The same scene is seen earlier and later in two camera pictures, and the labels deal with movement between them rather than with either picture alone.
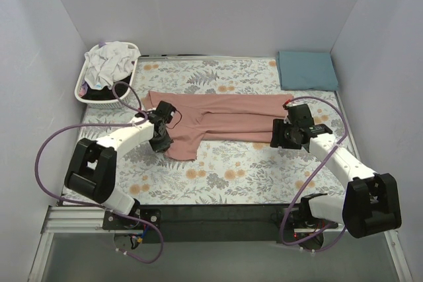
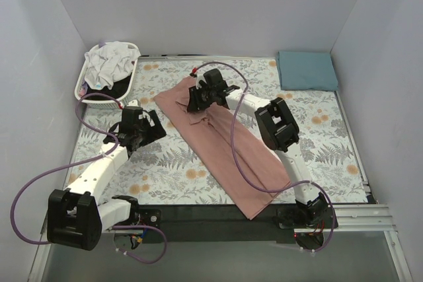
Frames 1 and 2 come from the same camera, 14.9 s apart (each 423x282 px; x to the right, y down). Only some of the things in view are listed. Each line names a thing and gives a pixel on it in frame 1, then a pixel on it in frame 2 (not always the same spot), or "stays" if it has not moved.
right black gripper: [279, 135] -> [199, 98]
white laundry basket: [107, 66] stays
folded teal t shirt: [303, 70] stays
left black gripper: [162, 143] -> [145, 132]
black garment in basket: [106, 93] stays
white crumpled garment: [107, 63] stays
